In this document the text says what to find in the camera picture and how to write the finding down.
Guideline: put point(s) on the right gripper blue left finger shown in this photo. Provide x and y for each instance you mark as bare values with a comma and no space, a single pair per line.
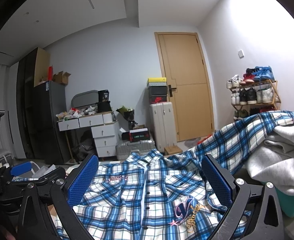
68,192

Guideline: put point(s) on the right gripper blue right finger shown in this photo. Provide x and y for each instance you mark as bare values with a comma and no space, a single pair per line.
231,192

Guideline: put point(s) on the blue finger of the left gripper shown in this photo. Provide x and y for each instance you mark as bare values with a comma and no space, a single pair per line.
20,169

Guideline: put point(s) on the blue white plaid shirt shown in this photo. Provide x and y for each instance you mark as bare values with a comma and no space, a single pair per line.
157,197

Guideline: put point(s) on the grey hoodie pile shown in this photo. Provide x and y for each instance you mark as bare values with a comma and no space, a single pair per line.
273,160

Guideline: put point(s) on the silver flat suitcase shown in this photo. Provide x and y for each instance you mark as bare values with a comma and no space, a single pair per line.
125,149

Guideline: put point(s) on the white drawer desk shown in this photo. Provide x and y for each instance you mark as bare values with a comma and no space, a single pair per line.
104,129

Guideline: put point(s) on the wooden shoe rack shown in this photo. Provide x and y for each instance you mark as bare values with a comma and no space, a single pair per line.
254,98

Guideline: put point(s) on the grey oval mirror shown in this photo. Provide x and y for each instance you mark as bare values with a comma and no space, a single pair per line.
85,99

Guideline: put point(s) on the black shoe box with red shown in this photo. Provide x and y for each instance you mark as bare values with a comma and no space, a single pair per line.
136,135

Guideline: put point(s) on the open cardboard box on fridge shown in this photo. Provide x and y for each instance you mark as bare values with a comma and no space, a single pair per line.
61,78

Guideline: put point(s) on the white upright suitcase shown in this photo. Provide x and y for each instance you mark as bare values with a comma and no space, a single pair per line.
162,116

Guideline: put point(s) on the stacked shoe boxes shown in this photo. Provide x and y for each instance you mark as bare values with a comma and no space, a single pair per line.
157,89

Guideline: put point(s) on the tan wooden door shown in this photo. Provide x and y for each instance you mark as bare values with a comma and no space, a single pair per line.
183,64

